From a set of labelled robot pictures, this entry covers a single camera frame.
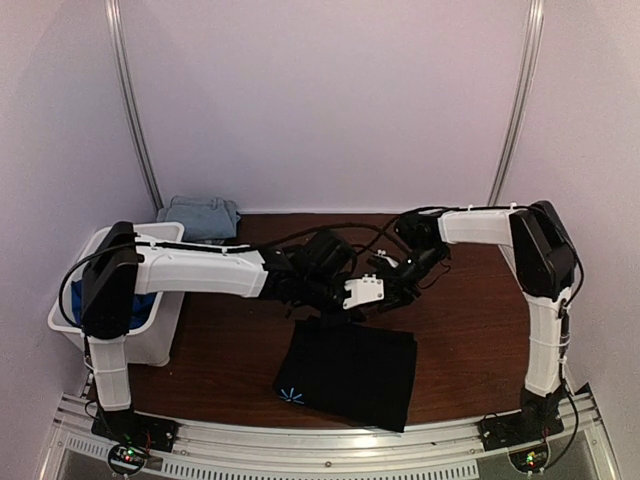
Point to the black garment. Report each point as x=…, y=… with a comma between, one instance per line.
x=365, y=375

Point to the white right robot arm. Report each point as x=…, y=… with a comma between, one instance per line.
x=542, y=258

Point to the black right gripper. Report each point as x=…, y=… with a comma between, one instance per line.
x=394, y=284

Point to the light blue denim skirt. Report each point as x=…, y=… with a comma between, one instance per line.
x=205, y=220

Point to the right aluminium frame post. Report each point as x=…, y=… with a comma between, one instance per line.
x=529, y=58

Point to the blue garment in bin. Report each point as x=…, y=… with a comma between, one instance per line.
x=140, y=313

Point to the aluminium frame post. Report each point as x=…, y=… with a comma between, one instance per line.
x=132, y=115
x=529, y=58

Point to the front aluminium rail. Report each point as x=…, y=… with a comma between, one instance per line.
x=442, y=450

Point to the white plastic laundry bin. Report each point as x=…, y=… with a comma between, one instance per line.
x=149, y=344

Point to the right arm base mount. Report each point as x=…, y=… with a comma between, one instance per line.
x=526, y=432

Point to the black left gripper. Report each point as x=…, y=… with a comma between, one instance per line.
x=325, y=316

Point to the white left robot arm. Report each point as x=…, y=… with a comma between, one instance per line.
x=127, y=264

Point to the left aluminium frame post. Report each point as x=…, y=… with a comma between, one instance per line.
x=132, y=115

